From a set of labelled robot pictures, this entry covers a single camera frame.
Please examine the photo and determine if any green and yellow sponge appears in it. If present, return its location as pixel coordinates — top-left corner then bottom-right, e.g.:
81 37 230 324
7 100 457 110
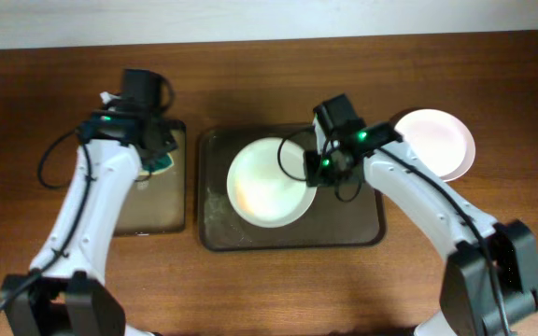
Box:
139 152 174 177

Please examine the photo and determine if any cream white plate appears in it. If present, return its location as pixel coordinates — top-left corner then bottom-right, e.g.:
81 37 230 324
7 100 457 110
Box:
226 137 317 229

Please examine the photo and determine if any pink plate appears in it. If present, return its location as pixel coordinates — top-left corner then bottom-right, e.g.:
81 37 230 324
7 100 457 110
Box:
394 108 476 182

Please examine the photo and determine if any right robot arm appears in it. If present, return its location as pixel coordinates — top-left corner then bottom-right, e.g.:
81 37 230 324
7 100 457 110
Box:
304 94 538 336

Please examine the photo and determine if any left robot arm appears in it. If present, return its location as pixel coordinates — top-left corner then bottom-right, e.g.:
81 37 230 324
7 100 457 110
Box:
0 69 178 336

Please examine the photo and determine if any large brown serving tray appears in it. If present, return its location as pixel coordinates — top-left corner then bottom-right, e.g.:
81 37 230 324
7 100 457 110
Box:
197 123 387 252

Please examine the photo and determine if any small black water tray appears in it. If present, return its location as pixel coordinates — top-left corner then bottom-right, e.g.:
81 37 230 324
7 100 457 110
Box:
114 119 187 237

